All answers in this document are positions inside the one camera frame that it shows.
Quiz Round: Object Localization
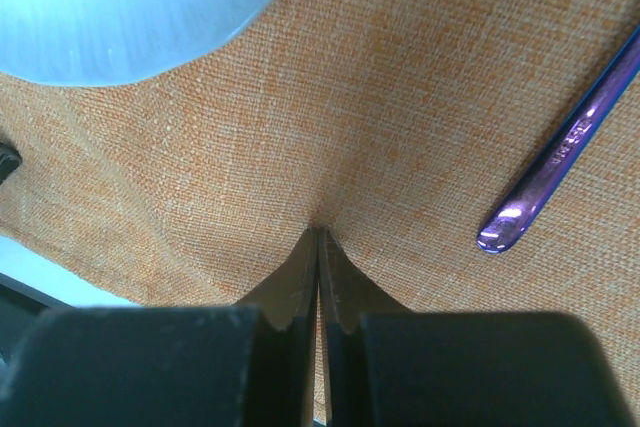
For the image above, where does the orange cloth placemat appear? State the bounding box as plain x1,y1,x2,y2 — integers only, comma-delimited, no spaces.
1,0,639,410

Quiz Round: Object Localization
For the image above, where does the white ceramic plate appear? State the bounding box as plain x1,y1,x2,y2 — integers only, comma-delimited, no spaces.
1,0,273,87

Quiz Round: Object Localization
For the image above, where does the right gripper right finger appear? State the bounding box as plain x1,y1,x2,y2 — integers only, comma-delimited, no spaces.
317,229,634,426

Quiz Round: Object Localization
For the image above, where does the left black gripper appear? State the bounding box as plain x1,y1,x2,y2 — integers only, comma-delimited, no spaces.
0,142,22,182

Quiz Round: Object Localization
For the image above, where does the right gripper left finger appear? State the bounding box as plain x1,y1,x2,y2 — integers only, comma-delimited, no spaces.
1,229,318,426

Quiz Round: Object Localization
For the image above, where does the gold purple spoon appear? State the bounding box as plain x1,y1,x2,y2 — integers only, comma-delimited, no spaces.
476,29,639,254

